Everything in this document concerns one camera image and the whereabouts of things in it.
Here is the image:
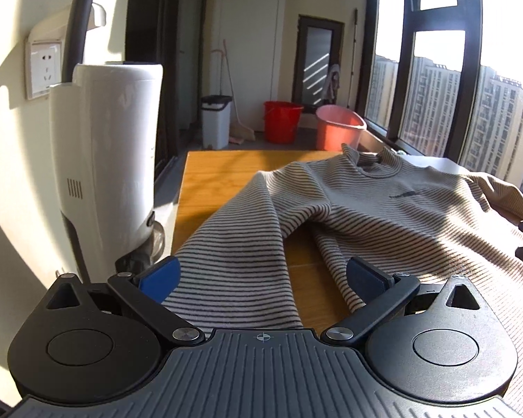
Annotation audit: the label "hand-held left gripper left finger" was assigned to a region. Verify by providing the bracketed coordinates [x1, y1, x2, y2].
[46, 256, 205, 348]

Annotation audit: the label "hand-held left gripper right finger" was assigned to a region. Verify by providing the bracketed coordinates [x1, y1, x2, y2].
[321, 256, 484, 349]

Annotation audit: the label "striped sweater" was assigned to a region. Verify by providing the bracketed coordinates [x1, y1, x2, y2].
[160, 143, 523, 416]

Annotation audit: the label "pink bucket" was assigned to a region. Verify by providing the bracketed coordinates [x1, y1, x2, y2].
[316, 104, 367, 152]

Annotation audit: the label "apartment buildings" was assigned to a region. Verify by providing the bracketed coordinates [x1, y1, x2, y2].
[368, 54, 523, 201]

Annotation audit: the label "white trash bin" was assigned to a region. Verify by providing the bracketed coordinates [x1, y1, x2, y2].
[199, 95, 234, 149]

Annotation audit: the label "red bucket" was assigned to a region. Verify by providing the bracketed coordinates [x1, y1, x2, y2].
[263, 101, 304, 144]

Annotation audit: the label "hanging grey cloth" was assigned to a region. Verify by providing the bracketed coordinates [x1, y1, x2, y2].
[323, 64, 341, 102]

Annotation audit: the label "mop pole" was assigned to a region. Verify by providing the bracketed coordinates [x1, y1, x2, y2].
[346, 8, 359, 109]

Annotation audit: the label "dark framed glass door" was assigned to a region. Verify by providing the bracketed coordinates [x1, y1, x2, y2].
[292, 15, 345, 107]

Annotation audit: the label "white door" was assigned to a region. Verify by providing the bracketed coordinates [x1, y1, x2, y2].
[209, 0, 288, 131]

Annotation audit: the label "black pipe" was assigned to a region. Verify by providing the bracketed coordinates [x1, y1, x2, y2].
[63, 0, 103, 85]

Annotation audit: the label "black window frame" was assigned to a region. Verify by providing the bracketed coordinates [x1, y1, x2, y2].
[366, 0, 523, 210]

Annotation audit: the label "white wall socket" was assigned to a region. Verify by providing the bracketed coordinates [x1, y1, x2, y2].
[25, 9, 92, 101]

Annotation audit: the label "dark sliding door frame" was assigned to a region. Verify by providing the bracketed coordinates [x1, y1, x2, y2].
[126, 0, 210, 170]

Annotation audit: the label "white wall hook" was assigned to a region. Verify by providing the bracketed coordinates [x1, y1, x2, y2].
[89, 2, 107, 27]

